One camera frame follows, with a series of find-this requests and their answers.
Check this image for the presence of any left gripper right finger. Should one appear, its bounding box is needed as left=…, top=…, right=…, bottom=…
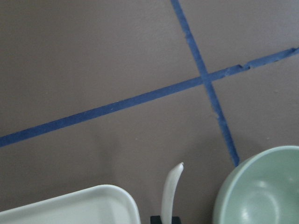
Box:
left=171, top=217, right=181, bottom=224

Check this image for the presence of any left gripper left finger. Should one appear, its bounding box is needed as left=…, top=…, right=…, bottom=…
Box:
left=150, top=216, right=162, bottom=224

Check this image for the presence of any white ceramic spoon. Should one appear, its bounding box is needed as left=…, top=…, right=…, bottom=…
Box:
left=161, top=162, right=184, bottom=224

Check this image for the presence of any light green bowl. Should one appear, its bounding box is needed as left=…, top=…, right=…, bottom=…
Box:
left=212, top=146, right=299, bottom=224

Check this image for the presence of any white bear serving tray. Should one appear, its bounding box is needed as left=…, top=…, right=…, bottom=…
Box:
left=0, top=184, right=141, bottom=224

